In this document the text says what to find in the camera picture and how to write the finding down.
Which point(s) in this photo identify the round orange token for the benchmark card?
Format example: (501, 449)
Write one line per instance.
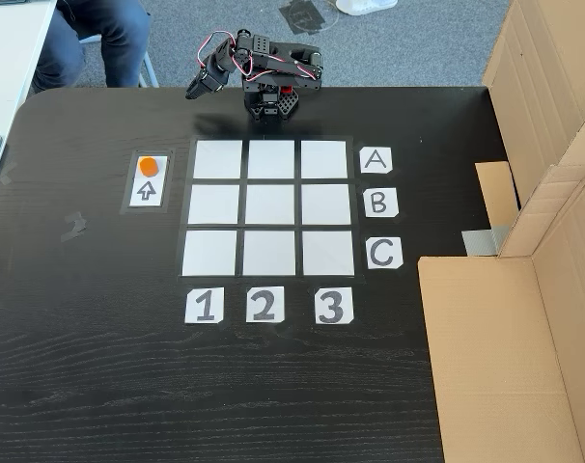
(148, 165)

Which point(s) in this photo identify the white nine-square taped grid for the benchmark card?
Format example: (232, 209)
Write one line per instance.
(268, 205)

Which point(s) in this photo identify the red and black bar clamp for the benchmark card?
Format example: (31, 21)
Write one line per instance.
(286, 89)

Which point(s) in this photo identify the black floor tape patch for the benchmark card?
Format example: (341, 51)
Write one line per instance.
(302, 19)

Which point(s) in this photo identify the person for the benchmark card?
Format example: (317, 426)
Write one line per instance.
(119, 38)

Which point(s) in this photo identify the white arrow paper sheet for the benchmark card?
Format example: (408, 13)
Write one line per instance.
(135, 200)

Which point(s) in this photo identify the person's white shoe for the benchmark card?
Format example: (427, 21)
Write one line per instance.
(365, 5)

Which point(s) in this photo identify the paper label letter A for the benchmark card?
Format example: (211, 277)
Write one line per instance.
(375, 160)

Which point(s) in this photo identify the clear tape scraps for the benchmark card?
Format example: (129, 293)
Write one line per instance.
(8, 174)
(73, 227)

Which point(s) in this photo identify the white desk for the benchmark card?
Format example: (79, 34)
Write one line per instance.
(8, 58)

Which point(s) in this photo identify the paper label letter B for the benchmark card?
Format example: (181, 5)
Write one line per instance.
(380, 202)

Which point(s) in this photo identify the paper label number 1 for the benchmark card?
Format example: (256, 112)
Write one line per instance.
(204, 306)

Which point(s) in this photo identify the paper label number 2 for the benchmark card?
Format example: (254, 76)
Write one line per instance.
(264, 304)

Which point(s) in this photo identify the paper label letter C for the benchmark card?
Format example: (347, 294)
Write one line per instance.
(384, 253)

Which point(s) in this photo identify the paper label number 3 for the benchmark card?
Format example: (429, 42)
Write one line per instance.
(333, 306)

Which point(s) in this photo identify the grey chair frame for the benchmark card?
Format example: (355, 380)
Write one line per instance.
(150, 72)

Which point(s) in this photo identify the grey duct tape strip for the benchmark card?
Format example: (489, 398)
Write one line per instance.
(483, 239)

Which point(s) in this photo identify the brown cardboard box wall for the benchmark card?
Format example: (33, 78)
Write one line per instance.
(490, 362)
(538, 72)

